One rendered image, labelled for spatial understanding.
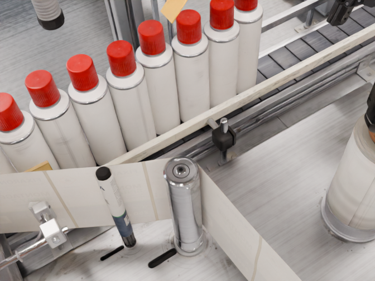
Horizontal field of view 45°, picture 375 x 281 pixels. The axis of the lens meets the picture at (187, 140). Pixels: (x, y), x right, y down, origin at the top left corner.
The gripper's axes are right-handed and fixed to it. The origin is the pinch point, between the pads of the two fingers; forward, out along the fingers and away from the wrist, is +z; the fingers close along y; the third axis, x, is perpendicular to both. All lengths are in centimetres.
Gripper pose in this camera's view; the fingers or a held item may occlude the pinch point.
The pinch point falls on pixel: (339, 13)
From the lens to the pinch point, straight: 85.6
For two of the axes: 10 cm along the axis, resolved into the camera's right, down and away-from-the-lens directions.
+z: -2.4, 7.0, 6.7
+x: 8.2, -2.3, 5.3
